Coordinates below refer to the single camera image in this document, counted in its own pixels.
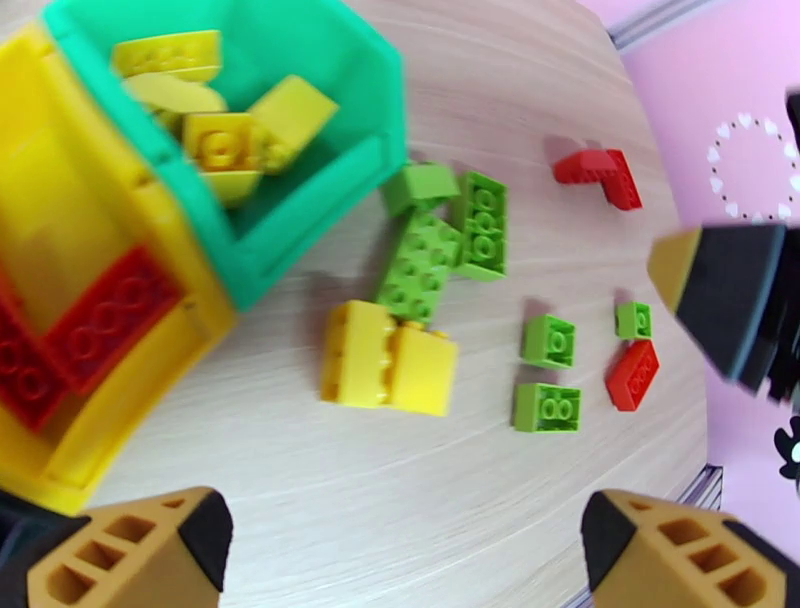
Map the yellow plastic bin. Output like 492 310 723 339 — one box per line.
0 24 239 517

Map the black teddy bear wall sticker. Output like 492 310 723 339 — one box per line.
773 417 800 481

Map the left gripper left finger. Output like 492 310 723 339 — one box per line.
0 487 234 608

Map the red lego brick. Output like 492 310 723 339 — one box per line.
604 339 661 414
552 148 617 186
0 274 71 434
40 245 184 396
602 148 644 213

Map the small green lego brick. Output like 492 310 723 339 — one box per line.
614 301 653 342

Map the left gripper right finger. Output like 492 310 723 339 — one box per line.
579 489 800 608

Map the green plastic bin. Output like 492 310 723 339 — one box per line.
40 0 409 314

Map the yellow lego brick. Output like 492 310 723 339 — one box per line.
387 321 461 419
319 299 398 411
246 74 341 176
111 29 224 83
182 112 267 173
199 168 264 208
121 71 229 117

